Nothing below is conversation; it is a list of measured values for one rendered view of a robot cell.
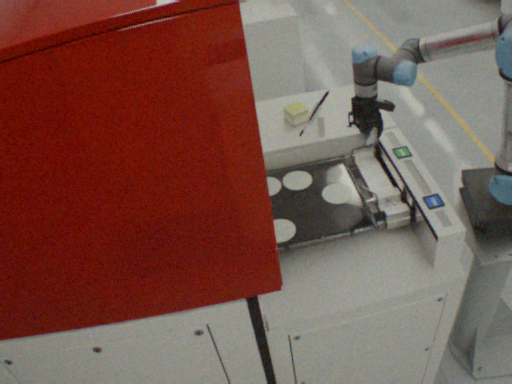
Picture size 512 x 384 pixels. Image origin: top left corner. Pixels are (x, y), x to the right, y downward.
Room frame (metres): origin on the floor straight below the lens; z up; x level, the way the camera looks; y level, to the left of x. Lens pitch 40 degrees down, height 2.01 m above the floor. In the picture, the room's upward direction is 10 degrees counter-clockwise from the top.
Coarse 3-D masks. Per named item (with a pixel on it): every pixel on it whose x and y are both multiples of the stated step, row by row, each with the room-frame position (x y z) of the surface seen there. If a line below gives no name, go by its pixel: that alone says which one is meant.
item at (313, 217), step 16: (336, 160) 1.40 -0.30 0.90; (272, 176) 1.37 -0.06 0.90; (320, 176) 1.33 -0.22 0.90; (336, 176) 1.32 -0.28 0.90; (288, 192) 1.28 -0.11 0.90; (304, 192) 1.26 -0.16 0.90; (320, 192) 1.25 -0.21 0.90; (352, 192) 1.22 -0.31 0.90; (272, 208) 1.22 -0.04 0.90; (288, 208) 1.20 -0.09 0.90; (304, 208) 1.19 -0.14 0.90; (320, 208) 1.18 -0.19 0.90; (336, 208) 1.16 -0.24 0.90; (352, 208) 1.15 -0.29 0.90; (304, 224) 1.12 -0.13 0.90; (320, 224) 1.11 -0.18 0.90; (336, 224) 1.09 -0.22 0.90; (352, 224) 1.08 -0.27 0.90; (368, 224) 1.07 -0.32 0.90; (288, 240) 1.06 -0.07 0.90; (304, 240) 1.05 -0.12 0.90
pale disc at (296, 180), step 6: (288, 174) 1.37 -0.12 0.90; (294, 174) 1.37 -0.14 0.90; (300, 174) 1.36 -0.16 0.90; (306, 174) 1.35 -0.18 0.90; (288, 180) 1.34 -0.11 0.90; (294, 180) 1.33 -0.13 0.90; (300, 180) 1.33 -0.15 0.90; (306, 180) 1.32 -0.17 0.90; (288, 186) 1.31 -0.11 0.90; (294, 186) 1.30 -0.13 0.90; (300, 186) 1.30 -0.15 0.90; (306, 186) 1.29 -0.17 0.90
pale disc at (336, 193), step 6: (330, 186) 1.27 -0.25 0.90; (336, 186) 1.27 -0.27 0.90; (342, 186) 1.26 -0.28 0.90; (324, 192) 1.25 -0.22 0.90; (330, 192) 1.24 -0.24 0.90; (336, 192) 1.24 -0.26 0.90; (342, 192) 1.23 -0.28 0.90; (348, 192) 1.23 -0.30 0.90; (324, 198) 1.22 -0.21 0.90; (330, 198) 1.21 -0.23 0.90; (336, 198) 1.21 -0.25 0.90; (342, 198) 1.20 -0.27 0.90; (348, 198) 1.20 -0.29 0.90
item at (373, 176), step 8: (352, 160) 1.43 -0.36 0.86; (360, 160) 1.40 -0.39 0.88; (368, 160) 1.40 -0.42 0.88; (376, 160) 1.39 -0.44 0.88; (360, 168) 1.36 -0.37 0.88; (368, 168) 1.35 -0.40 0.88; (376, 168) 1.35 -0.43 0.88; (360, 176) 1.34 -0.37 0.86; (368, 176) 1.31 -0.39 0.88; (376, 176) 1.30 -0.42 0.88; (384, 176) 1.30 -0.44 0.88; (368, 184) 1.27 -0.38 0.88; (376, 184) 1.26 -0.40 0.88; (384, 184) 1.26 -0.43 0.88; (368, 192) 1.26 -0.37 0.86; (408, 216) 1.09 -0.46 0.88; (392, 224) 1.08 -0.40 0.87; (400, 224) 1.08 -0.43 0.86; (408, 224) 1.08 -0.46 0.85
